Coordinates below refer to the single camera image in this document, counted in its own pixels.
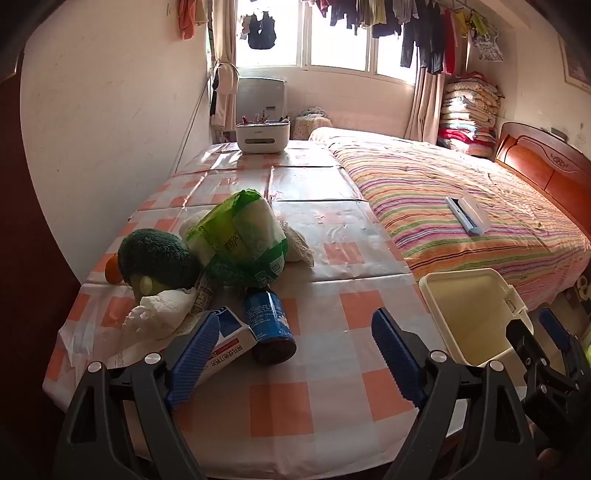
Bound white red medicine box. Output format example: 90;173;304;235
106;306;259;388

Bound white tissue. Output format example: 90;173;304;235
122;288;197;341

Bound brown syrup bottle blue label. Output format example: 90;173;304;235
243;289;297;366

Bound green broccoli plush toy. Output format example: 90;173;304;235
117;228;201;302

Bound orange peel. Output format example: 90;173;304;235
104;254;122;284

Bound cream plastic trash bin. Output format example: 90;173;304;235
419;268;534;367

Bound orange checkered tablecloth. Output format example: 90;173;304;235
42;139;468;479

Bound wooden headboard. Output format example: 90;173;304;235
495;122;591;235

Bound striped colourful bedspread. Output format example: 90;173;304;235
311;127;590;309

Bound white desk organizer box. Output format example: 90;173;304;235
235;120;290;154

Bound stack of folded quilts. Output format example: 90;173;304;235
437;71;503;159

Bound floral covered stool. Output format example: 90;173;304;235
291;107;332;140

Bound grey air cooler appliance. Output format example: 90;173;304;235
235;76;287;123

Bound beige right curtain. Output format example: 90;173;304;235
404;68;446;144

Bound beige curtain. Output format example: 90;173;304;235
211;0;239;132
404;68;446;144

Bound beige left curtain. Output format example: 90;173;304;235
211;0;239;132

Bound dark vest hanging at window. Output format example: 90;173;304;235
240;11;276;50

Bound hanging clothes on line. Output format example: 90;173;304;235
304;1;504;83

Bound framed wall picture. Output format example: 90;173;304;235
559;38;591;93

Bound orange cloth on wall hook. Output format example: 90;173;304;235
177;0;207;40

